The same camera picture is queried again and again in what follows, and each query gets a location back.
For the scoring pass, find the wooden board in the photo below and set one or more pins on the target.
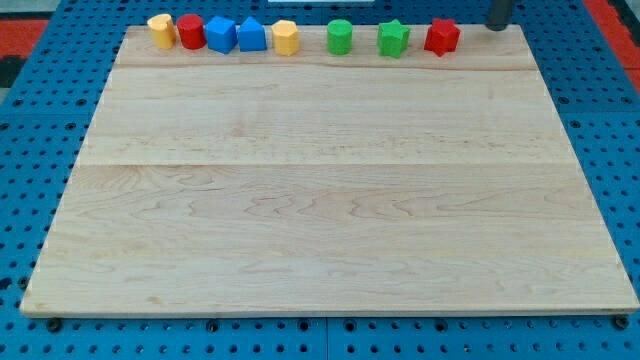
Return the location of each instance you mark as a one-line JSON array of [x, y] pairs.
[[251, 184]]

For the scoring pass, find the green star block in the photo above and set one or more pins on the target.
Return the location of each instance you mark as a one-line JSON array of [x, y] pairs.
[[392, 38]]

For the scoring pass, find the red star block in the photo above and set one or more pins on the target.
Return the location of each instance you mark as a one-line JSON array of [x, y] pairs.
[[442, 37]]

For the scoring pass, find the yellow hexagon block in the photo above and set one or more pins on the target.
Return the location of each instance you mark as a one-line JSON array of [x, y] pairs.
[[285, 37]]

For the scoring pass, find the green cylinder block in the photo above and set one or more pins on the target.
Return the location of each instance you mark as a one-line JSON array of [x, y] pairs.
[[339, 37]]

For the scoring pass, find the blue pentagon block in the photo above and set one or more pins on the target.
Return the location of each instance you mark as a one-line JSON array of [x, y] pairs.
[[251, 36]]

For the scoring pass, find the blue cube block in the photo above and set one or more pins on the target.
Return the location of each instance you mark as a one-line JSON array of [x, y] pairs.
[[221, 34]]

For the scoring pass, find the red cylinder block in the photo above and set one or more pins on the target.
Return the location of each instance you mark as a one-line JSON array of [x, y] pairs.
[[191, 31]]

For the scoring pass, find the yellow heart block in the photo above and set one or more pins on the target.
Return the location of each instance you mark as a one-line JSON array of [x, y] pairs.
[[162, 31]]

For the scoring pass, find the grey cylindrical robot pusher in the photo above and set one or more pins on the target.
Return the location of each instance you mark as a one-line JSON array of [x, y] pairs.
[[499, 15]]

